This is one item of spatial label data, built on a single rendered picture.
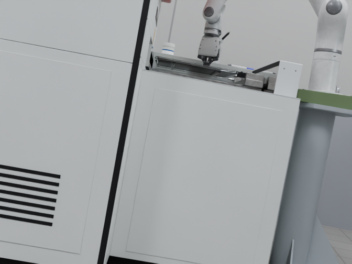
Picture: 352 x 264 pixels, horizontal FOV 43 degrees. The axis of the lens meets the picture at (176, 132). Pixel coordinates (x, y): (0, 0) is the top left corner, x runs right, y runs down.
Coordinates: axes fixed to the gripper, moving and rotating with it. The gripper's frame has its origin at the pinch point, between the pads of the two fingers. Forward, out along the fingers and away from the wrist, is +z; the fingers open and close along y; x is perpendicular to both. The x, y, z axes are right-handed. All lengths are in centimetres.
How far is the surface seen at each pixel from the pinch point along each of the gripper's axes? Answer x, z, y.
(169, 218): 47, 65, -14
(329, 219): -166, 87, -61
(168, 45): -26.7, -12.6, 35.3
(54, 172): 83, 51, 16
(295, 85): 24, 5, -48
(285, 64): 26, -2, -43
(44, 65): 87, 16, 24
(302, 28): -154, -57, -16
